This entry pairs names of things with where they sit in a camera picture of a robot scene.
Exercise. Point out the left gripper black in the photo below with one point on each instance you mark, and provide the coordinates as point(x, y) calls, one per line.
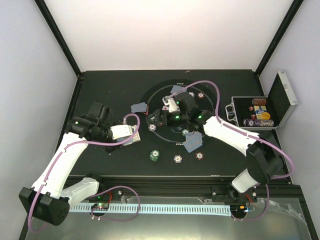
point(109, 148)

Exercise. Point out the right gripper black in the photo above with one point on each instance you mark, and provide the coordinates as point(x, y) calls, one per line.
point(157, 112)

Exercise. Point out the red triangular all-in button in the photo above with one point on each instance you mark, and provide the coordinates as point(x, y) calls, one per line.
point(147, 111)

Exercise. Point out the dealt cards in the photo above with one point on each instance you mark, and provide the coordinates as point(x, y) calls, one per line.
point(139, 108)
point(193, 141)
point(176, 88)

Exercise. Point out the blue-backed playing card deck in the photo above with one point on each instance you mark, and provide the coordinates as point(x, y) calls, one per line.
point(134, 139)

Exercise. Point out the green chips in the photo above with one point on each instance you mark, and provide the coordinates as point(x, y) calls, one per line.
point(184, 132)

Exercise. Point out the green chip stack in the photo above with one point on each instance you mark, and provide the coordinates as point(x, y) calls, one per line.
point(154, 155)

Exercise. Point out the red chips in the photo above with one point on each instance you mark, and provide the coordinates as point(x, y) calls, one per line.
point(200, 95)

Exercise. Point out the red chip stack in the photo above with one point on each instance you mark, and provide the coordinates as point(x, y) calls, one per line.
point(199, 156)

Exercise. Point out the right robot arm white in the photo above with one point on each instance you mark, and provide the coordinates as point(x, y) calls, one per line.
point(263, 157)

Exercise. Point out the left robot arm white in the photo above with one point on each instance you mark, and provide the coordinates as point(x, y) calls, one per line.
point(47, 199)

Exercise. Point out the round black poker mat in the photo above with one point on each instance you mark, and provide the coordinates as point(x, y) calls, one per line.
point(170, 137)

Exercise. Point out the left controller circuit board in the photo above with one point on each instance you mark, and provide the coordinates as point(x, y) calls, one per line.
point(100, 206)

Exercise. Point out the controller circuit board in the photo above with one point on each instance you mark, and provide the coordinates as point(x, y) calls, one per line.
point(242, 208)
point(100, 206)

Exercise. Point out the purple chips row in case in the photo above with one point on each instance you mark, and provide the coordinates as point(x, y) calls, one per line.
point(258, 122)

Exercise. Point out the brown chips row in case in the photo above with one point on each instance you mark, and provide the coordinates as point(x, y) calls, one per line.
point(259, 101)

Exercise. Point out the boxed card deck in case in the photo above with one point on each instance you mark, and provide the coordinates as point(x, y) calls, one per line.
point(258, 110)

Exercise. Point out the yellow round button in case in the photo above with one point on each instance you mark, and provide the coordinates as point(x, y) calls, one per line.
point(265, 116)

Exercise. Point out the aluminium poker case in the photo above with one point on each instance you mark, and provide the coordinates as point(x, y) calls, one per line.
point(281, 103)

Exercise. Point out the right controller circuit board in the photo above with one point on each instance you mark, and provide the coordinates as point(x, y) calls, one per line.
point(242, 208)

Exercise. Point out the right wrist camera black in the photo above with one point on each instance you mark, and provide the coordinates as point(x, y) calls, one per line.
point(185, 102)

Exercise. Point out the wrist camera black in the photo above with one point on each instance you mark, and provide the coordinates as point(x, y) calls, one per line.
point(185, 102)
point(99, 111)

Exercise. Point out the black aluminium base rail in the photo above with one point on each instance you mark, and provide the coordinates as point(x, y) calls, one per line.
point(191, 186)

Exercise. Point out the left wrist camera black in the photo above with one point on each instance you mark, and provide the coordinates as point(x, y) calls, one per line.
point(99, 111)

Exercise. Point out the white slotted cable duct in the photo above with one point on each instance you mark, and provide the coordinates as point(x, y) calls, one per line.
point(167, 209)

